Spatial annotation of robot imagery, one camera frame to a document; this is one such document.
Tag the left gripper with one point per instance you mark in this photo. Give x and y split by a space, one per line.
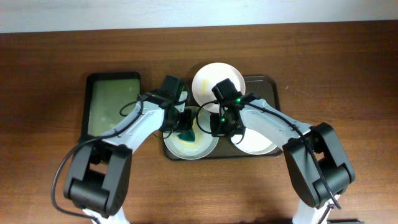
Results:
188 124

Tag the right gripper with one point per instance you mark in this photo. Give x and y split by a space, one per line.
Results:
216 130

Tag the green and yellow sponge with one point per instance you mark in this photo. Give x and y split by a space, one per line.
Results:
187 136

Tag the white green-tinted plate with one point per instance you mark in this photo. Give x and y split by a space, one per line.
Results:
252 142

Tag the pale blue plate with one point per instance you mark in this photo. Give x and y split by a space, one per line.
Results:
201 147

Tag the pink plate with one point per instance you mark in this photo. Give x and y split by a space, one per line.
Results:
209 75

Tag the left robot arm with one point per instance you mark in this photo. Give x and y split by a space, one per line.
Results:
98 178

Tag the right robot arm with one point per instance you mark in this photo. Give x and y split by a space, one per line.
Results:
318 166

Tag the large brown serving tray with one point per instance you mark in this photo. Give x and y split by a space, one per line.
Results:
266 87

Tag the small black water tray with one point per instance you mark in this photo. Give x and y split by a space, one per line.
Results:
105 95

